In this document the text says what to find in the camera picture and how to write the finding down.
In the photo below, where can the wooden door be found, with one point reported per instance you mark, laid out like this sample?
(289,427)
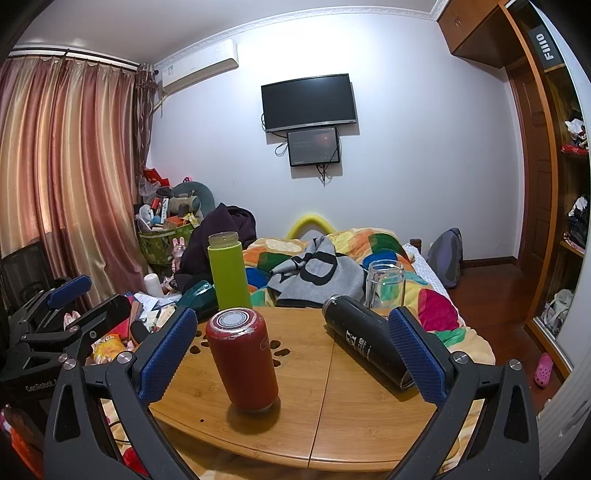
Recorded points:
(531,184)

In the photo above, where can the grey patterned scarf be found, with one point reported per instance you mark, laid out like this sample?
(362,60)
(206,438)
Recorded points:
(318,272)

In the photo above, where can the white air conditioner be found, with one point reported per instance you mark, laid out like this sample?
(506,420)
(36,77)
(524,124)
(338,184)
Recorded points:
(198,64)

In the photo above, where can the black wall television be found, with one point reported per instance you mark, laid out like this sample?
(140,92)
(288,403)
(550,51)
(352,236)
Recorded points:
(308,102)

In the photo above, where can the black cup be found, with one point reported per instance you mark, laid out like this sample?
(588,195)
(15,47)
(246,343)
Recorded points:
(364,341)

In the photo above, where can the grey backpack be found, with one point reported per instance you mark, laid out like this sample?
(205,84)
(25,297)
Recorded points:
(445,258)

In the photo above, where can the clear glass cup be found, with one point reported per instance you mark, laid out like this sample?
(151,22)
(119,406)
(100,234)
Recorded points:
(385,286)

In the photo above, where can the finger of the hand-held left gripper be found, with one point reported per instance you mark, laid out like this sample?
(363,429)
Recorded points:
(69,288)
(104,314)

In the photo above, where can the pink bunny toy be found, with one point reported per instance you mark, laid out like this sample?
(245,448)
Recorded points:
(178,254)

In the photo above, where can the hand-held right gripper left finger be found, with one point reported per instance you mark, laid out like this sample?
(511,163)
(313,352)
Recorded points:
(166,355)

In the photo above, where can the black mesh chair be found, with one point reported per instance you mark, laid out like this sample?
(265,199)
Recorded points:
(25,272)

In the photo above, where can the yellow foam arch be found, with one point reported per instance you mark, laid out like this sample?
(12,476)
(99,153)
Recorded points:
(313,221)

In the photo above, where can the green cup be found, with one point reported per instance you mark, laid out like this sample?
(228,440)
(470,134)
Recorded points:
(229,277)

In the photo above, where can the wooden wardrobe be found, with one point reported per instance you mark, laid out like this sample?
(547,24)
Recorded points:
(570,194)

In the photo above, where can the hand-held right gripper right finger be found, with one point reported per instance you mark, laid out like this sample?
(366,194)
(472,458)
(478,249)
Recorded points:
(415,355)

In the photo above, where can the white handbag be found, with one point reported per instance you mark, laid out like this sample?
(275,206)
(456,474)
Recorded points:
(557,309)

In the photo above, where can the small black monitor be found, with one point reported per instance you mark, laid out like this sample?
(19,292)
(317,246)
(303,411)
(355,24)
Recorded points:
(313,146)

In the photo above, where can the red cup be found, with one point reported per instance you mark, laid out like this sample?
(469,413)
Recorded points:
(242,360)

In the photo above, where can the grey plush toy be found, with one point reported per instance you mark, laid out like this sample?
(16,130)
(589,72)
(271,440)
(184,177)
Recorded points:
(187,198)

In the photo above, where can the colourful patchwork blanket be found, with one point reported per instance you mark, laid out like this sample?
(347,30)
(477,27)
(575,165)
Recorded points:
(438,314)

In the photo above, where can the pink curtain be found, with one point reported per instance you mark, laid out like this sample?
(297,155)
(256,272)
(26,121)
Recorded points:
(69,161)

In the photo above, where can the pink clog shoe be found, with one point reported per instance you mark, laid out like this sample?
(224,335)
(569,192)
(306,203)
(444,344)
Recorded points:
(543,369)

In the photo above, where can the dark purple garment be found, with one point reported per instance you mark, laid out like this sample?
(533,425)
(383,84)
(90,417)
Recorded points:
(221,230)

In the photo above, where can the wooden overhead cabinet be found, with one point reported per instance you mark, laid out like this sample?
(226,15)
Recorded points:
(471,32)

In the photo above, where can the teal plastic container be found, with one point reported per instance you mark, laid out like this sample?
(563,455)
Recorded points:
(198,300)

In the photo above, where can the yellow snack packet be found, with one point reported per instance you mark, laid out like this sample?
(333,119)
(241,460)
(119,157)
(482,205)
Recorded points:
(108,348)

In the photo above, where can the white plastic bottle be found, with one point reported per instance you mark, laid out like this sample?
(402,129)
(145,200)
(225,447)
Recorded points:
(153,285)

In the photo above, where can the green storage basket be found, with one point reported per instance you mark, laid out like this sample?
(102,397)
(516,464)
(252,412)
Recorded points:
(159,247)

